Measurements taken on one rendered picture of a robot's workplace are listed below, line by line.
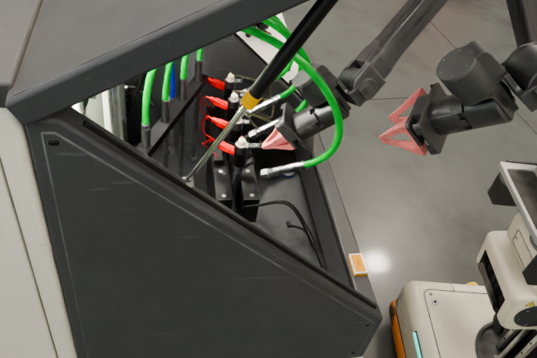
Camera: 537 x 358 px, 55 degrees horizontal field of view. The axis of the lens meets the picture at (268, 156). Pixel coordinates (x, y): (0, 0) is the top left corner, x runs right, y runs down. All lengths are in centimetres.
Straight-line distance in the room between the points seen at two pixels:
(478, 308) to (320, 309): 117
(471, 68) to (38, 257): 64
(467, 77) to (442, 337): 136
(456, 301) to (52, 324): 149
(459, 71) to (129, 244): 51
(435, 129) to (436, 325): 124
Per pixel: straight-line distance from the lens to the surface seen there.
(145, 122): 105
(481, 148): 330
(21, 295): 89
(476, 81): 74
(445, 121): 80
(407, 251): 251
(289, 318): 100
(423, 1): 110
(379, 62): 104
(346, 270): 114
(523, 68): 78
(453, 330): 200
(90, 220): 73
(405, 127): 81
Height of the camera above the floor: 183
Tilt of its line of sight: 42 degrees down
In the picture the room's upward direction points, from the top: 11 degrees clockwise
